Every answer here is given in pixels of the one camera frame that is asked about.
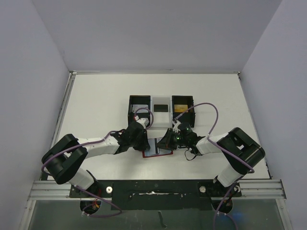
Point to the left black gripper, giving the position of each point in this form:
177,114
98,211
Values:
145,145

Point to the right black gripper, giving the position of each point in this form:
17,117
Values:
168,140

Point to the red leather card holder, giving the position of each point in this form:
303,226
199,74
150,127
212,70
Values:
154,151

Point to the silver VIP card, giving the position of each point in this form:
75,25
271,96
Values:
163,152

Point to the silver magnetic stripe card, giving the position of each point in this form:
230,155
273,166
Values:
135,107

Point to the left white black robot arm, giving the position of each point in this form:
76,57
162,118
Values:
64,160

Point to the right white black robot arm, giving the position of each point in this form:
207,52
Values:
240,150

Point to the gold VIP card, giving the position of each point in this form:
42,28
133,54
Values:
179,108

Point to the black card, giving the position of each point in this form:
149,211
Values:
161,108

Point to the white middle bin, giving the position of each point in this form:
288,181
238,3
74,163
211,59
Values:
161,120

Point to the right black bin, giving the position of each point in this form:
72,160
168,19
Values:
188,116

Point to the black bin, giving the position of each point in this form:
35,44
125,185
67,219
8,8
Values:
188,116
139,99

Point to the left black bin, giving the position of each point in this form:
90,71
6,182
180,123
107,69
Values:
139,99

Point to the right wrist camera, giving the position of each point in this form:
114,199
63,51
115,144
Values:
179,127

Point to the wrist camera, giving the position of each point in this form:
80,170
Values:
143,121
179,127

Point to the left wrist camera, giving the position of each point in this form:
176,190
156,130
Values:
143,121

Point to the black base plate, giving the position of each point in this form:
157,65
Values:
157,195

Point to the aluminium left rail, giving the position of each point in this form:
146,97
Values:
69,87

